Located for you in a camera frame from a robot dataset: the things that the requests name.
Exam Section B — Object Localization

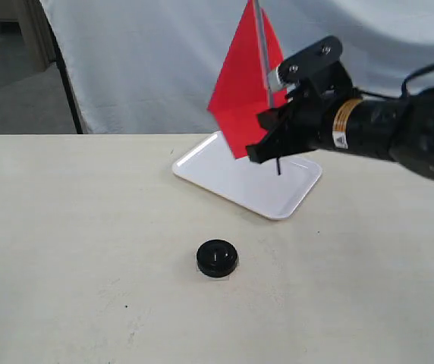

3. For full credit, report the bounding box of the beige wooden furniture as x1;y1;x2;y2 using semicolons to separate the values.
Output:
0;0;55;72

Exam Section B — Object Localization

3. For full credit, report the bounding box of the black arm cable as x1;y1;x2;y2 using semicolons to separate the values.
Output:
351;59;434;100

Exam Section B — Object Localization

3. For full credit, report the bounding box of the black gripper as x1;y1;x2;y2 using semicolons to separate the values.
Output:
246;87;341;164

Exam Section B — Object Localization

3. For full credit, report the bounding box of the black round flag base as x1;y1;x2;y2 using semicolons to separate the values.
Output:
196;239;239;278

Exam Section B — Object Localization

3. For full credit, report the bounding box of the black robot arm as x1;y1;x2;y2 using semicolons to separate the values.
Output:
246;88;434;180

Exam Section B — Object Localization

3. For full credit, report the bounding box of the white draped cloth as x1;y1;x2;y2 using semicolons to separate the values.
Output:
42;1;434;133

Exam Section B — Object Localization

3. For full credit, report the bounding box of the black metal frame post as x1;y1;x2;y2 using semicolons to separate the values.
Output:
49;26;84;134

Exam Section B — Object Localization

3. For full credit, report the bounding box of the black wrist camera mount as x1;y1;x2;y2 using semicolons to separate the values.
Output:
266;36;351;93

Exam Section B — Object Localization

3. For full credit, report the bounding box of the white plastic tray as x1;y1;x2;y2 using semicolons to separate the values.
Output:
172;131;322;221

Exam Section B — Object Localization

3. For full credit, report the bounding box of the red flag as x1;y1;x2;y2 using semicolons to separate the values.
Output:
207;1;286;159

